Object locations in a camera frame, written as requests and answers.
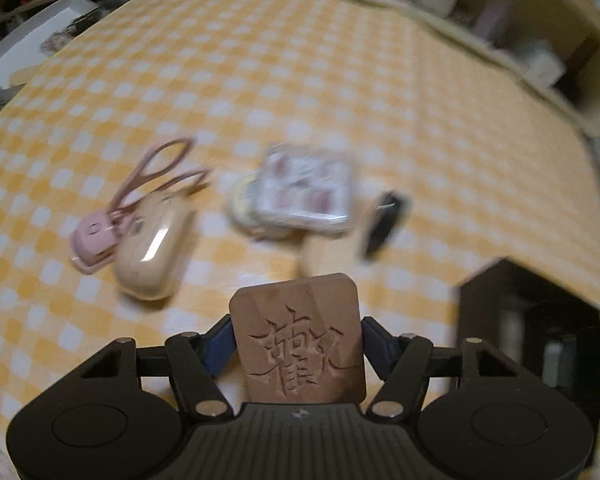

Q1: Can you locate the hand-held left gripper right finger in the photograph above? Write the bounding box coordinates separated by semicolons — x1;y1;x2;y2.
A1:
361;316;528;420

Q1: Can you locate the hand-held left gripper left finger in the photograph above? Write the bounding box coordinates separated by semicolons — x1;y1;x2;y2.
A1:
77;314;237;423

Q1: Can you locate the carved square wooden block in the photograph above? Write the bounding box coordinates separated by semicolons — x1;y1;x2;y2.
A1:
229;272;367;405

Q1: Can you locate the black box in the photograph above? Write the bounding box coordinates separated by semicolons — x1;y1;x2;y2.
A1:
452;256;600;411

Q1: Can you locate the beige glossy case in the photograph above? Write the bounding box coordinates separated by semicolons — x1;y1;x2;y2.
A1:
113;194;197;302

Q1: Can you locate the cream round tin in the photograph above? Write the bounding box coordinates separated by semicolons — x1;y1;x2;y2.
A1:
229;169;263;237

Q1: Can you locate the clear printed plastic packet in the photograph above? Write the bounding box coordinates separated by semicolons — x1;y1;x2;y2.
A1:
252;144;357;235

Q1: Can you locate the pink eyelash curler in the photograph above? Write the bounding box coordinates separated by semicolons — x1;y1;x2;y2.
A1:
70;136;212;275

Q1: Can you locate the yellow checked tablecloth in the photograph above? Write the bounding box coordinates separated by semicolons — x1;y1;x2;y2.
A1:
0;0;600;466

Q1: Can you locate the white and teal box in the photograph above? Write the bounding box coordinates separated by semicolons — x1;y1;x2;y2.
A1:
519;39;567;87

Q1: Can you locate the light wooden shelf unit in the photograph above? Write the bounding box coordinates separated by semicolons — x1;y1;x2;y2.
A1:
362;0;600;138

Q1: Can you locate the pale purple upright item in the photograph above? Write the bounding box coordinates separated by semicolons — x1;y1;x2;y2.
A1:
479;0;512;43

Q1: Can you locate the white flat picture box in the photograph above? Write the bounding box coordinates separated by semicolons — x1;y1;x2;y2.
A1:
0;0;102;90

